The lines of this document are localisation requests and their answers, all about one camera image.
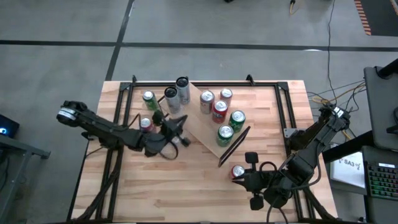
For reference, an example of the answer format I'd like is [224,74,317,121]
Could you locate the grey metal stand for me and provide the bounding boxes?
[0,133,52,224]

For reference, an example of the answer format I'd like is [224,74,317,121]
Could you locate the grey side desk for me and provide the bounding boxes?
[363,65,398,151]

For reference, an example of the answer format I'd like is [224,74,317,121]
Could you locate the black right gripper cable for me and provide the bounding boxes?
[259,161,278,175]

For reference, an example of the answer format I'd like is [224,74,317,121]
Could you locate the black cable bundle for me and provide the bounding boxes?
[73,146,125,223]
[298,186,340,223]

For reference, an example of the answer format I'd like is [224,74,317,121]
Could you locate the orange striped floor mat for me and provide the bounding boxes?
[354,0,398,37]

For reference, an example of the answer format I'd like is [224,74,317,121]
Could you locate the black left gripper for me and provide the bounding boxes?
[152,110,192,148]

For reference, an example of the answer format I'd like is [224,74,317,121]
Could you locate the black metal table frame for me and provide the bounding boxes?
[96,74,315,222]

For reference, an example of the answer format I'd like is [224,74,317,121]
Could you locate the thin black floor cable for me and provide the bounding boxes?
[326,0,338,100]

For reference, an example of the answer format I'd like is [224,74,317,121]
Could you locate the white paper sign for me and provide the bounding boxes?
[329,151,366,189]

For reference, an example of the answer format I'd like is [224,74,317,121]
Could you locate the red Fanta can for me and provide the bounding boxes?
[212,100,229,124]
[139,117,156,134]
[230,164,246,180]

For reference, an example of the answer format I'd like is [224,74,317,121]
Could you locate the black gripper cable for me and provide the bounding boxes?
[259,161,278,175]
[160,141,180,161]

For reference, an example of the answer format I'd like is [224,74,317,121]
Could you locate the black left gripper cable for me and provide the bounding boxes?
[160,141,180,161]

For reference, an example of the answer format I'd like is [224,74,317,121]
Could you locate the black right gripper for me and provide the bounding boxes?
[231,151,275,212]

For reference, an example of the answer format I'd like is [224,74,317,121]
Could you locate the white blue Celsius can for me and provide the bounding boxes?
[175,76,191,105]

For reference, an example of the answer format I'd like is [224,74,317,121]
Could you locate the black box blue light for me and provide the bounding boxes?
[0,113,20,139]

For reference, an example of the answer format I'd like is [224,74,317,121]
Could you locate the black desk support bar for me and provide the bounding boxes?
[326,129,374,164]

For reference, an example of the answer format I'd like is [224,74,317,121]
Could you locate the black backlit keyboard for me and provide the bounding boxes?
[366,161,398,202]

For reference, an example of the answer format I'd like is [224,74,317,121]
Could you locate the yellow floor cable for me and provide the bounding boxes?
[310,82,368,141]

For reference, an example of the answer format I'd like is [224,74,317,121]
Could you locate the tall can black lid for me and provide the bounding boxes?
[164,86,182,114]

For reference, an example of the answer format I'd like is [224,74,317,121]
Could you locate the green Sprite can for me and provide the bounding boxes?
[142,90,160,111]
[216,124,234,147]
[228,110,247,134]

